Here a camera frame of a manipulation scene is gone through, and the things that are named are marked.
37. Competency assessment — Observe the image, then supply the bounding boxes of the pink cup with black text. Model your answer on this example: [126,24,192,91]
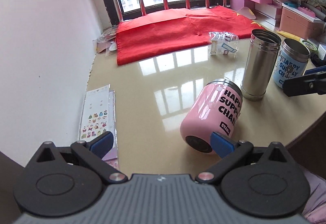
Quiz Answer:
[180,78,243,154]

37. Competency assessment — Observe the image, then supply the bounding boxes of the blue cartoon cup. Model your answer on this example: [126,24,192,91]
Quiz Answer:
[272,38,310,89]

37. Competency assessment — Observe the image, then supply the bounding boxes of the tall stainless steel cup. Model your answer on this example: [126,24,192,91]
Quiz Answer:
[240,29,281,101]

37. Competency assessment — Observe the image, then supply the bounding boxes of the purple sticker pack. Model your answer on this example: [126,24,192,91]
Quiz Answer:
[108,90,118,160]

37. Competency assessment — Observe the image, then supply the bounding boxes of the pink sticker pack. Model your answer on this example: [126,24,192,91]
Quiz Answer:
[105,158,119,170]

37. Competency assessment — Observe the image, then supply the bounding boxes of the white sticker sheet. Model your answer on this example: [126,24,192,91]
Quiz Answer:
[80,85,110,142]

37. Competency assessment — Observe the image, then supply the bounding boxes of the salmon pink storage box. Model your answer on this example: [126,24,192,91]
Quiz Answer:
[280,7,324,39]

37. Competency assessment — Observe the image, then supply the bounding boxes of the yellow tube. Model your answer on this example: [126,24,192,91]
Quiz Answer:
[277,30,304,42]

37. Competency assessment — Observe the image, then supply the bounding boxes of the pink desk organizer shelf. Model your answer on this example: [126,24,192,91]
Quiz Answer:
[230,0,282,19]

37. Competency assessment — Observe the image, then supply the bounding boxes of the pink fan shaped card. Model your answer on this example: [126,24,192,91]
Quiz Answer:
[237,7,256,20]

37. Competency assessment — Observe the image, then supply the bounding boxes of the clear plastic toy packet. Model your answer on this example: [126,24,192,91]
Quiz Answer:
[209,32,239,55]

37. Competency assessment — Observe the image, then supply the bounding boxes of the plastic packets in corner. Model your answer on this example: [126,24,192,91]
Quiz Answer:
[93,25,118,56]

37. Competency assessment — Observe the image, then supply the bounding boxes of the red flag cloth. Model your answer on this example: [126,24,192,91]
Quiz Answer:
[116,5,262,66]

